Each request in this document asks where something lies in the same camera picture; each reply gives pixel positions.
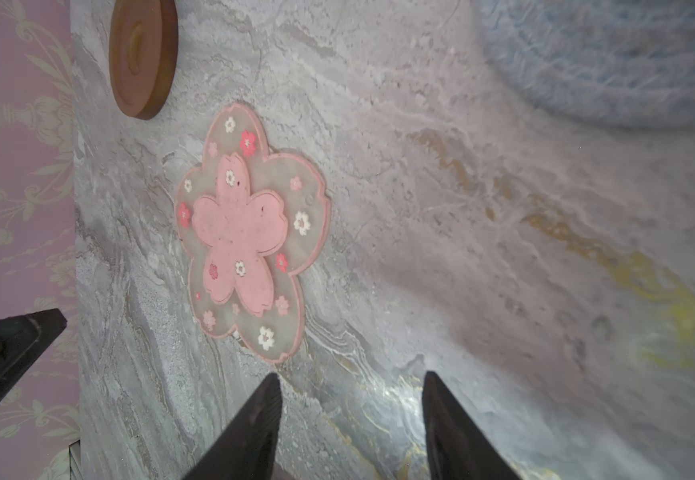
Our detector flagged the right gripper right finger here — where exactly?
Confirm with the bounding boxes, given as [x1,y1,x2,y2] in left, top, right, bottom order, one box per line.
[421,371,519,480]

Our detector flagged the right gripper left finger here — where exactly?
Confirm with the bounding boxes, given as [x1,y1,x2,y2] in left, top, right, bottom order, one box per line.
[183,373,283,480]

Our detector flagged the blue woven round coaster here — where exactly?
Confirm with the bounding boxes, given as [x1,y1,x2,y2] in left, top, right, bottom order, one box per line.
[473,1,695,130]

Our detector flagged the brown wooden round coaster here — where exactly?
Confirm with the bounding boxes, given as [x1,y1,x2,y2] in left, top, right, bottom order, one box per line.
[108,0,178,120]

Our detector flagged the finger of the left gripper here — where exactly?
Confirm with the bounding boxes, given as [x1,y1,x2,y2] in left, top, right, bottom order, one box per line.
[0,308,67,402]

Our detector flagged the pink flower coaster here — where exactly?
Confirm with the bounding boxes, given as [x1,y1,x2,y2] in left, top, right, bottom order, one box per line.
[174,102,331,364]

